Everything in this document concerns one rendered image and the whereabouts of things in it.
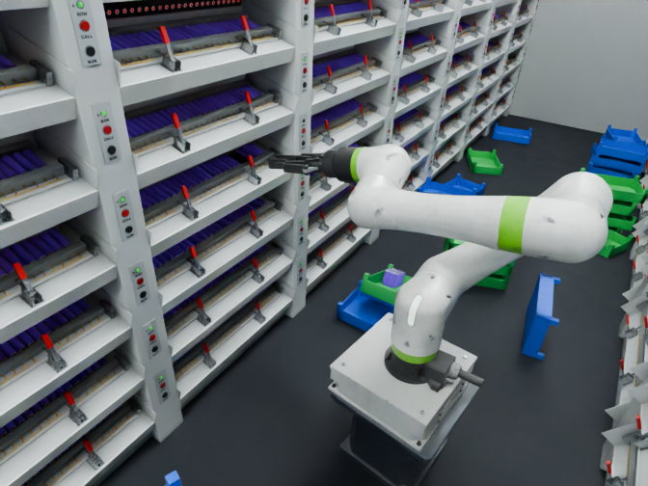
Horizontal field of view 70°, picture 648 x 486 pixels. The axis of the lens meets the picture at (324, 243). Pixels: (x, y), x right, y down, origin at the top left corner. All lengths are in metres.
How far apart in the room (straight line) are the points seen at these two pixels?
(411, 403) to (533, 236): 0.53
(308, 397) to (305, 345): 0.25
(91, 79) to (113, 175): 0.20
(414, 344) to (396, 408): 0.16
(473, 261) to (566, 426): 0.83
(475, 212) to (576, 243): 0.19
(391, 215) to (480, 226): 0.20
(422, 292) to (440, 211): 0.24
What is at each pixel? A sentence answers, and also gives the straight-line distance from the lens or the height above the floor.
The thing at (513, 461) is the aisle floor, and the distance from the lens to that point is 1.70.
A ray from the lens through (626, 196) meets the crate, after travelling 2.95.
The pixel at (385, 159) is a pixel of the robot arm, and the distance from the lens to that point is 1.14.
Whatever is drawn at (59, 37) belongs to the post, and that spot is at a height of 1.17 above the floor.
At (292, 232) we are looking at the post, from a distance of 1.72.
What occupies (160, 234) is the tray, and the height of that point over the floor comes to 0.69.
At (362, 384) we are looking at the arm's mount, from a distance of 1.25.
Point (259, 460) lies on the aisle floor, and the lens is 1.57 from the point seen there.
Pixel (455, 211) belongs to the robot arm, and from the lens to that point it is 1.00.
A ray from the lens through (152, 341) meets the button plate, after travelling 1.37.
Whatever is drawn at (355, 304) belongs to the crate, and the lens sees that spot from 2.06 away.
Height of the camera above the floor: 1.33
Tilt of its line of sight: 33 degrees down
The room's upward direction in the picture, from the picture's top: 3 degrees clockwise
